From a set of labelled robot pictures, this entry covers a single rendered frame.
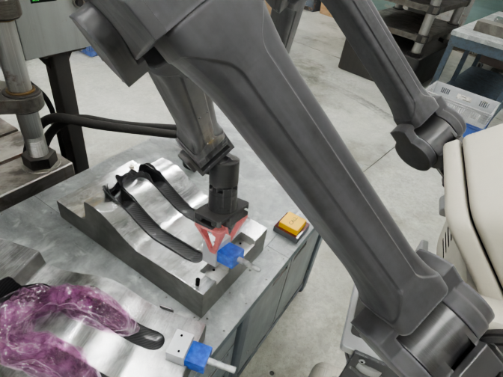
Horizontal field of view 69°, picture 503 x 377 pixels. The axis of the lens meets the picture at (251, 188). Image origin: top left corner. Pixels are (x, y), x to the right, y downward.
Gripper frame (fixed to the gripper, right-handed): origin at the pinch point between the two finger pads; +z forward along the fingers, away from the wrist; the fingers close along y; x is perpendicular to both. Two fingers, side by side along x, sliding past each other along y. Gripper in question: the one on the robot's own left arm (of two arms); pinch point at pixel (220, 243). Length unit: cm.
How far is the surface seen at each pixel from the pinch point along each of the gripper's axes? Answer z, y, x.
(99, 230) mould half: 7.4, 7.0, -32.0
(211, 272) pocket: 10.4, -1.2, -3.1
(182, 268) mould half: 7.8, 4.3, -7.0
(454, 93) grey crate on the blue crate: 21, -361, 6
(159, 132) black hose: -3, -34, -54
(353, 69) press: 23, -408, -114
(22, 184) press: 9, 5, -72
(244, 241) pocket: 8.8, -13.9, -2.9
